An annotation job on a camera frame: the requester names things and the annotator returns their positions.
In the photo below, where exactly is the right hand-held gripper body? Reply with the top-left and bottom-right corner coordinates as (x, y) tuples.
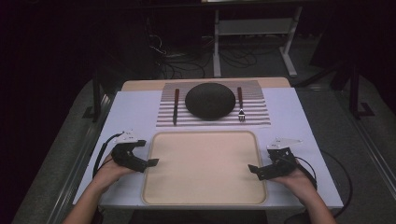
(266, 137), (304, 182)

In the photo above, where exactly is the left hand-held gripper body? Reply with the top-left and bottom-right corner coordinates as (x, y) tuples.
(111, 130), (148, 174)

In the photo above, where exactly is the wooden-handled knife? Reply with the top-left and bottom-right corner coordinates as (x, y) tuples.
(172, 88), (180, 126)

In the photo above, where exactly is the beige tray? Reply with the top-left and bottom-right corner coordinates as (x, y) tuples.
(141, 130), (268, 206)

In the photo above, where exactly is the wooden-handled fork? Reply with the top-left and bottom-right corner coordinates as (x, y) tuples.
(236, 86), (247, 122)

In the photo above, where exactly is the black round plate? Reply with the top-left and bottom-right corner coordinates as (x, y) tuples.
(184, 82), (236, 121)

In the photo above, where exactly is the person's right hand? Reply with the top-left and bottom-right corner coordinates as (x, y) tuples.
(270, 169), (316, 203)

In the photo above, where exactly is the person's left hand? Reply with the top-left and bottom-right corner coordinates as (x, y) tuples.
(92, 154), (135, 191)

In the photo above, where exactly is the striped placemat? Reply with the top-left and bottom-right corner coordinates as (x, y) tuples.
(155, 79), (272, 128)

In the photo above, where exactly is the black metal stand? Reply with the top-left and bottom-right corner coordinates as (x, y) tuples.
(347, 61), (376, 121)
(81, 70), (114, 123)

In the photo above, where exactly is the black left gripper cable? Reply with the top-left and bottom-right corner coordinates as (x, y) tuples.
(92, 133), (124, 179)

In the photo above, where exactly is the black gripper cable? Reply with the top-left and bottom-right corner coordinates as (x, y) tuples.
(92, 133), (124, 179)
(293, 149), (354, 218)

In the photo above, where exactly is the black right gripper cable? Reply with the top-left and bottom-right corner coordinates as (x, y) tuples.
(293, 149), (354, 218)

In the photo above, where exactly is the tangle of floor cables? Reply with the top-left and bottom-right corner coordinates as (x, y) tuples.
(146, 18), (262, 79)

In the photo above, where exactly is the white metal desk frame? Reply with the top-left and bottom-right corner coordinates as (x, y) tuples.
(212, 5), (304, 78)

